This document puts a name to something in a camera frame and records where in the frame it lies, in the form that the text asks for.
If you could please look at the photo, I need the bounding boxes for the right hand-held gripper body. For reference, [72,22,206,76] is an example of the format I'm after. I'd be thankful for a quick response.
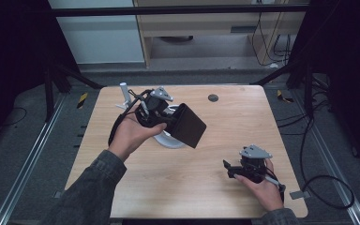
[237,143,274,185]

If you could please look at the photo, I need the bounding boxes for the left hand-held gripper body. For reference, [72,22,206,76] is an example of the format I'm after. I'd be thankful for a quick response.
[134,85,182,129]

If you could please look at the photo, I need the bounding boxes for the black square container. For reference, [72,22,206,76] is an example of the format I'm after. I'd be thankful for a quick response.
[168,102,207,149]

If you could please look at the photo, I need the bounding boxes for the person's right hand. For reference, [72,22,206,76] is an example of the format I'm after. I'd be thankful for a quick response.
[232,158,285,213]

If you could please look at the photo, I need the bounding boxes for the person's left hand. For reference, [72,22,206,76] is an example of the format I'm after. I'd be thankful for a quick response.
[107,112,168,162]

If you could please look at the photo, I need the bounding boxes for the white round holder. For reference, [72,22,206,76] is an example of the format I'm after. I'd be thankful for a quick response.
[152,104,189,150]

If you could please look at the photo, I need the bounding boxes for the white upright stand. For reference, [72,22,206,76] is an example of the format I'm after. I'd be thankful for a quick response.
[115,82,134,111]

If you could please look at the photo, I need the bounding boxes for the yellow black tape strip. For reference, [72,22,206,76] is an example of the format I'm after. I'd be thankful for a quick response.
[276,89,295,104]
[76,91,89,110]

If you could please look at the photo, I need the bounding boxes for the white cabinet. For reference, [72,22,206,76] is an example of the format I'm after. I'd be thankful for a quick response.
[47,0,146,66]

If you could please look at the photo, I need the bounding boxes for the black metal stand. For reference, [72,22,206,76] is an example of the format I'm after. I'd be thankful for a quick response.
[248,57,315,121]
[42,57,105,124]

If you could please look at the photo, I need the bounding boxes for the black curtain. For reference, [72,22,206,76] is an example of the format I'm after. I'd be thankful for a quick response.
[0,0,81,156]
[289,0,360,174]

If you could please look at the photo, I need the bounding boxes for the grey right gripper cable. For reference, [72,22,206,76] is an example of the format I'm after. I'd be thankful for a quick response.
[263,174,287,203]

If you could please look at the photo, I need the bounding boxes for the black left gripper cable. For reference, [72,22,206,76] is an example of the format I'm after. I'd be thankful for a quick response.
[107,88,154,147]

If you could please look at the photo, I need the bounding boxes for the black floor cable loop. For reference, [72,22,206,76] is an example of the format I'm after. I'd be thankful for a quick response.
[299,116,356,211]

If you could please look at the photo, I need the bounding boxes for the aluminium floor rail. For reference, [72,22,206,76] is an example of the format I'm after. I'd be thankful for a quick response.
[293,88,360,225]
[0,93,68,225]

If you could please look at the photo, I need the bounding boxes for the black horizontal frame bar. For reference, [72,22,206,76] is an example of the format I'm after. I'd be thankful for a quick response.
[47,4,310,19]

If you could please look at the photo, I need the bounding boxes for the black hanging desk cables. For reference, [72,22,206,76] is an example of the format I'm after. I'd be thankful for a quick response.
[250,11,293,68]

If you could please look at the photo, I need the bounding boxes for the thin black floor cable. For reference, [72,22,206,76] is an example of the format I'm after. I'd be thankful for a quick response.
[0,107,28,128]

